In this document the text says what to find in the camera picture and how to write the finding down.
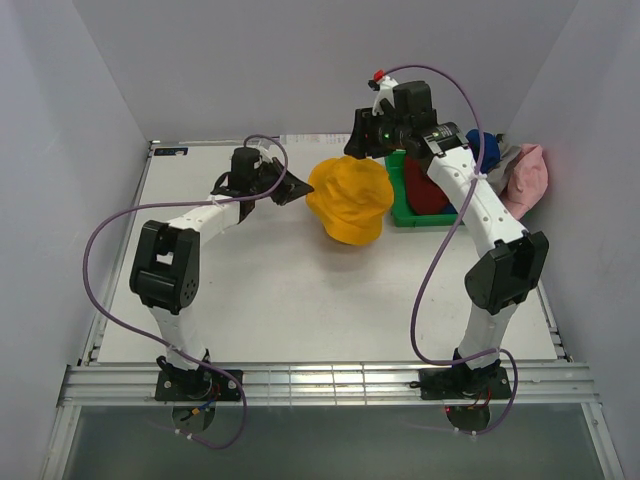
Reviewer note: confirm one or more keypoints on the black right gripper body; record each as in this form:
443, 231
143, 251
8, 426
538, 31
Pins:
390, 133

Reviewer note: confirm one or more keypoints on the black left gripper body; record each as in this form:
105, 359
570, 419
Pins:
269, 176

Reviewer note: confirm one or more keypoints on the yellow bucket hat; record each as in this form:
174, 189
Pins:
350, 198

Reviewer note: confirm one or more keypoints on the dark red bucket hat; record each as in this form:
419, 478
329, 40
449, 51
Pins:
424, 197

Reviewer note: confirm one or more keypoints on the blue bucket hat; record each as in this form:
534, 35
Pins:
491, 156

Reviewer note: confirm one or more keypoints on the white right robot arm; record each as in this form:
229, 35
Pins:
510, 257

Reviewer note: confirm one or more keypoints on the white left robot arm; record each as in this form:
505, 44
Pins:
166, 268

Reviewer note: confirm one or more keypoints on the paper sheets at back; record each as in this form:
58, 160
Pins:
315, 138

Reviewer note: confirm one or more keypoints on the green plastic tray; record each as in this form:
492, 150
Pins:
401, 213

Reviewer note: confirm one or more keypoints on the grey bucket hat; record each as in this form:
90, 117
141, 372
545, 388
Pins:
498, 176

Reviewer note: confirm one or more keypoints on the pink bucket hat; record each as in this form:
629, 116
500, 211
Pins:
528, 181

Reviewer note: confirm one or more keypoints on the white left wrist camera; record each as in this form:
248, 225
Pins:
261, 154

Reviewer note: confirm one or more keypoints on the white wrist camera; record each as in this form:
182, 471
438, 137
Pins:
261, 154
383, 85

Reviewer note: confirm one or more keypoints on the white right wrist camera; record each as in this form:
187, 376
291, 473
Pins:
383, 85

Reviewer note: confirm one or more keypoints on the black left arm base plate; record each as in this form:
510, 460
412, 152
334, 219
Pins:
220, 387

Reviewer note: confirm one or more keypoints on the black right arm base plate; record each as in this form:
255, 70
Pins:
460, 384

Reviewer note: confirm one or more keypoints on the aluminium front rail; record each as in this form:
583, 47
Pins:
280, 385

